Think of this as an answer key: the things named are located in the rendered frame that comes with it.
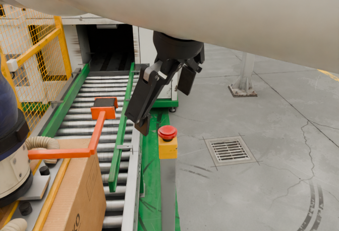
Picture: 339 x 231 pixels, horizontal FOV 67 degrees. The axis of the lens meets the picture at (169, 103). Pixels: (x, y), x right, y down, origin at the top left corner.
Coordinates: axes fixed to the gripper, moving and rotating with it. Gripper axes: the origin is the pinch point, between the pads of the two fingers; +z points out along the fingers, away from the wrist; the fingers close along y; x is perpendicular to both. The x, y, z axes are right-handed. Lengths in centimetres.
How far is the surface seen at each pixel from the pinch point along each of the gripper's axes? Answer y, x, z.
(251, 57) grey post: 238, 28, 165
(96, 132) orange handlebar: -2.8, 21.2, 32.4
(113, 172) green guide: 4, 23, 85
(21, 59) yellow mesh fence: 19, 123, 88
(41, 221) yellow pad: -29.6, 13.0, 35.6
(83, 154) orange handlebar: -11.0, 16.7, 29.4
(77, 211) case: -21, 11, 46
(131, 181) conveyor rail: 7, 14, 87
